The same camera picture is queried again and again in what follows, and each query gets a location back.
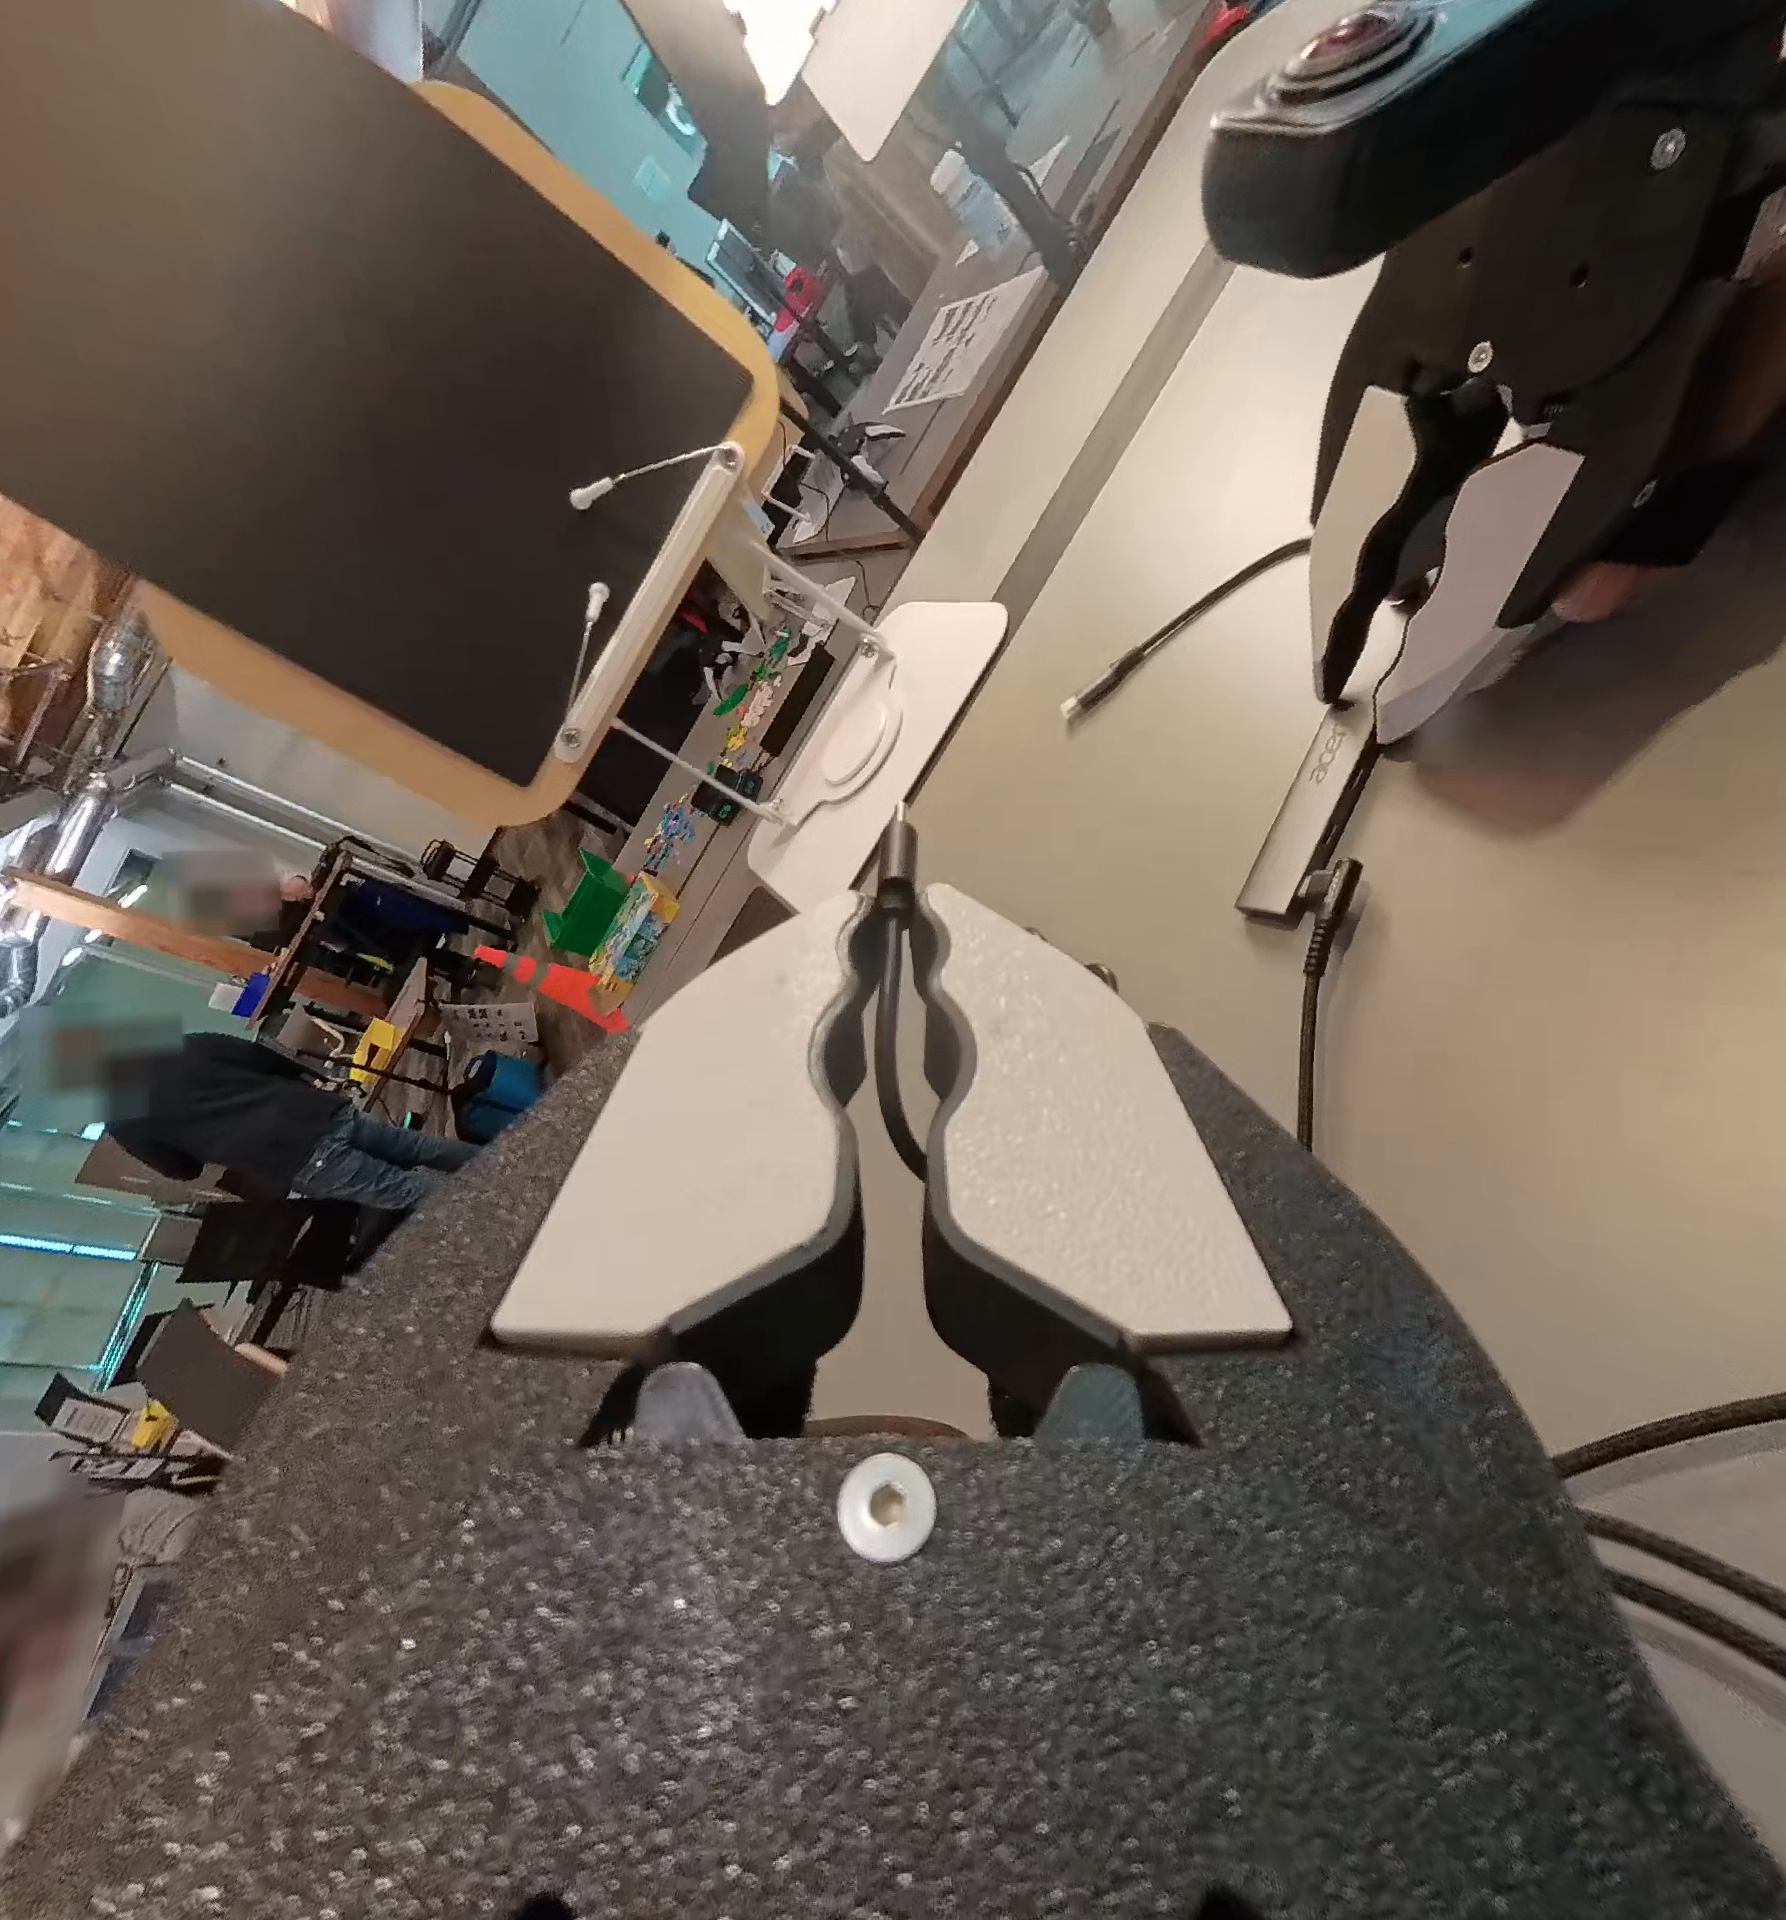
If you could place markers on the small blue bin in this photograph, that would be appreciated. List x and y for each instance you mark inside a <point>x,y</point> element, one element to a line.
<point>255,997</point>

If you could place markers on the green bin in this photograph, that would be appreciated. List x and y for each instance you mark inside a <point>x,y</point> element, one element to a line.
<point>586,907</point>

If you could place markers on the wood framed black board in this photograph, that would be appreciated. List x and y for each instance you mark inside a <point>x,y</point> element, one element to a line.
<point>308,374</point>

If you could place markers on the white panel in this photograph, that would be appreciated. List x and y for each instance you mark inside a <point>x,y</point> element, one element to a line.
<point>683,37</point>
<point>886,76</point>

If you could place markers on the pile of colourful small parts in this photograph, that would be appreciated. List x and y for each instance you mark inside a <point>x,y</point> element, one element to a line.
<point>645,929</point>

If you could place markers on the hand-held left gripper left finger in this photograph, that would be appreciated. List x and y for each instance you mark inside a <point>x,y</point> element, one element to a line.
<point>698,1170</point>

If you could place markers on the small yellow bin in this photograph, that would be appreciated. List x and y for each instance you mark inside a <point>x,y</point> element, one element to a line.
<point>374,1054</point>

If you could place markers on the small printed paper sheet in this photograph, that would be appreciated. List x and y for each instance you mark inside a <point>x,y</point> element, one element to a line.
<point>947,352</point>

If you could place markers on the orange striped cone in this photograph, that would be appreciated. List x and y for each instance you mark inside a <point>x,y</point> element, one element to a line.
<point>573,987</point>

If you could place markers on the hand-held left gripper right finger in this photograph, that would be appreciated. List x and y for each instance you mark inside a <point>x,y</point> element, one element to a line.
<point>1102,1184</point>

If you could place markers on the silver round air duct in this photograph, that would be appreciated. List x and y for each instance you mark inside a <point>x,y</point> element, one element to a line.
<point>105,674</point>

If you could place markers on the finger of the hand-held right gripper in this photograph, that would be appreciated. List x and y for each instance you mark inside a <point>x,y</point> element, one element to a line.
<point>1357,493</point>
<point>1495,569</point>

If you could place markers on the teal bag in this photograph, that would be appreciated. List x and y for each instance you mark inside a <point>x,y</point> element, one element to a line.
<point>500,1093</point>

